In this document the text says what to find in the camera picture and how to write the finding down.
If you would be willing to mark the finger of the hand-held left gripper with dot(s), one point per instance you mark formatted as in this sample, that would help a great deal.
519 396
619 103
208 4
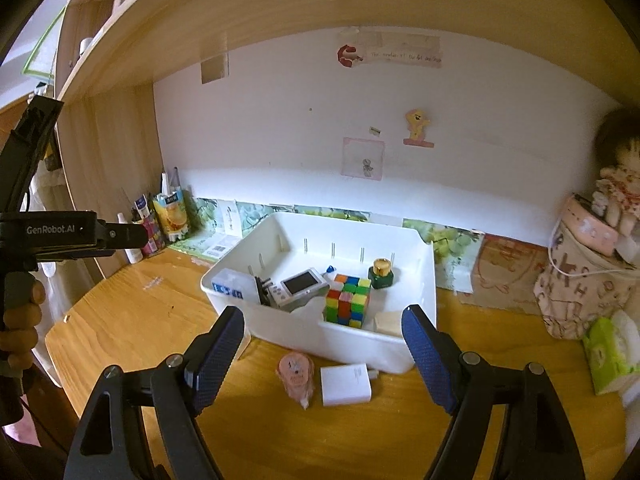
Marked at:
35 135
122 235

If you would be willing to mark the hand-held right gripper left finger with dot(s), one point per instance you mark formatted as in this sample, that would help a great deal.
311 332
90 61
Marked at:
220 355

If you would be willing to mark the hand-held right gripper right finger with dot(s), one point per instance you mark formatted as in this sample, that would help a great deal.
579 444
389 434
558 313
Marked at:
430 360

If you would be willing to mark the beige wedge eraser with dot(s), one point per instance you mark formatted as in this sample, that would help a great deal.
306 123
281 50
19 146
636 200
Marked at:
389 324

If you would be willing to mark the small black object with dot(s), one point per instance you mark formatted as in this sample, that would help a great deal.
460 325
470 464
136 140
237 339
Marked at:
262 290

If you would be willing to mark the white plastic storage bin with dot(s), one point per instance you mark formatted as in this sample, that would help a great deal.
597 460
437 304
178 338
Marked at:
350 347

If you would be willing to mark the white charger block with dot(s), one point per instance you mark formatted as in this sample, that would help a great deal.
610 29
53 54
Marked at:
345 385

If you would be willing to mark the small green bottle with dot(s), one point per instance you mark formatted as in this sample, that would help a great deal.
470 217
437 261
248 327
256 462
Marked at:
382 275

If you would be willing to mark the multicoloured puzzle cube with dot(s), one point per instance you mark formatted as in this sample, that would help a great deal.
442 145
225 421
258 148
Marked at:
347 300

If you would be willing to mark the white handheld screen device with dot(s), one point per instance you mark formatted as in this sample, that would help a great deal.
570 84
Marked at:
300 284

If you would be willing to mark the person's left hand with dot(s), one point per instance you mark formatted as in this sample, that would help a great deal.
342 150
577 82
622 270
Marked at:
20 340

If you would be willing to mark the small white bottle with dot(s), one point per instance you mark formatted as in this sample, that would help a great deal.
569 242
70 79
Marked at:
134 255

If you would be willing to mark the pen holder with pens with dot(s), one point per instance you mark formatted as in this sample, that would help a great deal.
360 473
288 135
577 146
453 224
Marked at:
150 240

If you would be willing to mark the yellow snack packet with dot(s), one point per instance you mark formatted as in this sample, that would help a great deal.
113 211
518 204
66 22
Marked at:
172 220

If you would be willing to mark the green paper sheet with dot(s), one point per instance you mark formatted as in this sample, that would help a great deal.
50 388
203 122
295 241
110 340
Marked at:
190 247

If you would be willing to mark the green edged board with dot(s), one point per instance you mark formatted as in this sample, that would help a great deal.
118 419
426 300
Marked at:
42 55

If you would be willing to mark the pink patterned mat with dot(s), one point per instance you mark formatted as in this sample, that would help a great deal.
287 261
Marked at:
505 270

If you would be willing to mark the patterned fabric bag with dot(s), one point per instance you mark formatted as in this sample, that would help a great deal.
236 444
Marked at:
575 300

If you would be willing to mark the green tissue pack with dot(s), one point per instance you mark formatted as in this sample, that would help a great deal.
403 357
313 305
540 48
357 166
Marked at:
605 355

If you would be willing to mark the pink round tin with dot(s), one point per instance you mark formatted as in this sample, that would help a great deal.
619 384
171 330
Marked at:
585 225

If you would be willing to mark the pink drawing paper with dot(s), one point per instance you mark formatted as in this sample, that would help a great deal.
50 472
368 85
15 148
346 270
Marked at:
362 157

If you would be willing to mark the yellow pony sticker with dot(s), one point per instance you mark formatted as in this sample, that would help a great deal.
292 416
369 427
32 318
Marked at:
417 125

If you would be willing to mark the wooden desk hutch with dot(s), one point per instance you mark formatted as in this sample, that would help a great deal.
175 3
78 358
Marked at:
250 10

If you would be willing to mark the cloth doll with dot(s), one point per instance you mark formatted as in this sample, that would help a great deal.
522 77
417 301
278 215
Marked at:
622 180

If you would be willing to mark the taped paper note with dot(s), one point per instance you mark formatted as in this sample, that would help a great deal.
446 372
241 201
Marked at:
405 55

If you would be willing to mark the red wall sticker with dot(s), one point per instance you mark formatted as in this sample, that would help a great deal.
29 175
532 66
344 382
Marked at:
347 55

